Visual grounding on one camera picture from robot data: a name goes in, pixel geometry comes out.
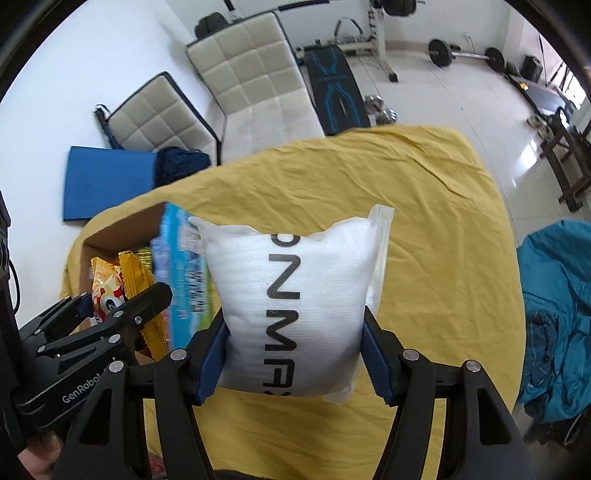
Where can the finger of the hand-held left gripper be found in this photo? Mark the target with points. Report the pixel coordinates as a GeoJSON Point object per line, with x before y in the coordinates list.
{"type": "Point", "coordinates": [55, 318]}
{"type": "Point", "coordinates": [138, 304]}

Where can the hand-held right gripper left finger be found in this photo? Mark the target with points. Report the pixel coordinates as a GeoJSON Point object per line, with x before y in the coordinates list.
{"type": "Point", "coordinates": [212, 364]}

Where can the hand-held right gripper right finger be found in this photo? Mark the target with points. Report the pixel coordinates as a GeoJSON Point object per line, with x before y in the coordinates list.
{"type": "Point", "coordinates": [376, 364]}

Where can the yellow panda snack packet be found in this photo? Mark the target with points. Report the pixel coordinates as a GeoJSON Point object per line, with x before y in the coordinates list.
{"type": "Point", "coordinates": [108, 281]}

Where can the cardboard box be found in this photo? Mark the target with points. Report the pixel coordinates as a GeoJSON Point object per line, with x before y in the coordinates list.
{"type": "Point", "coordinates": [184, 258]}

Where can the white foam pouch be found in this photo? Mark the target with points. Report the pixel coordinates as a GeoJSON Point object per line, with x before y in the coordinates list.
{"type": "Point", "coordinates": [295, 300]}

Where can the person's left hand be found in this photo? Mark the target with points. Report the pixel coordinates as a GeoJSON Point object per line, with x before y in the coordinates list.
{"type": "Point", "coordinates": [41, 457]}

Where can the blue foam mat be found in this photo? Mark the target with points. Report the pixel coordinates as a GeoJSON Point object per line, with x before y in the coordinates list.
{"type": "Point", "coordinates": [106, 184]}

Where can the dark fleece garment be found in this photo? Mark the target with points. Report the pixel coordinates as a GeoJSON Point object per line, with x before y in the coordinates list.
{"type": "Point", "coordinates": [286, 476]}

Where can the dark blue knitted cloth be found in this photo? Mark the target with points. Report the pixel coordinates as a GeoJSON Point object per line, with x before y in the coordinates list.
{"type": "Point", "coordinates": [180, 166]}

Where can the yellow tablecloth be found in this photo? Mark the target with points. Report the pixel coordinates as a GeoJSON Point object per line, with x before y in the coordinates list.
{"type": "Point", "coordinates": [438, 230]}

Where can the small white quilted chair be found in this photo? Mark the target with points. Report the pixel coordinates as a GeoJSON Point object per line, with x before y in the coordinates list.
{"type": "Point", "coordinates": [147, 120]}

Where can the teal blanket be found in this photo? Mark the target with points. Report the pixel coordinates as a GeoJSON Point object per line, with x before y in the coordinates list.
{"type": "Point", "coordinates": [554, 300]}

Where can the chrome dumbbell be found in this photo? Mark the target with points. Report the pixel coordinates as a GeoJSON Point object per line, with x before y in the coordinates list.
{"type": "Point", "coordinates": [385, 115]}

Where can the large white quilted chair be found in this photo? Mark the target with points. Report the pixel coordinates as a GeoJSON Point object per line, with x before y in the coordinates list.
{"type": "Point", "coordinates": [258, 78]}

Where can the dark wooden chair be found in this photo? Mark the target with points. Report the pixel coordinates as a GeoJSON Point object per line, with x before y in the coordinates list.
{"type": "Point", "coordinates": [568, 184]}

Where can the black sit-up bench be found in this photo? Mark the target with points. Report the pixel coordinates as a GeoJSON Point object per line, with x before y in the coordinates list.
{"type": "Point", "coordinates": [337, 92]}

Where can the black exercise platform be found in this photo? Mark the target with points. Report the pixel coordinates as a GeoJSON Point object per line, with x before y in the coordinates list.
{"type": "Point", "coordinates": [545, 99]}

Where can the short barbell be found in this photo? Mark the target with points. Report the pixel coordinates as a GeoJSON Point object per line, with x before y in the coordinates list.
{"type": "Point", "coordinates": [438, 50]}

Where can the stack of dark weight plates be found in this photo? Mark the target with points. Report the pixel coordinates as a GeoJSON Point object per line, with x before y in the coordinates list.
{"type": "Point", "coordinates": [512, 68]}

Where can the dark blue folded frame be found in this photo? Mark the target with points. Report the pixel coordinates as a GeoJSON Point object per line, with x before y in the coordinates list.
{"type": "Point", "coordinates": [107, 127]}

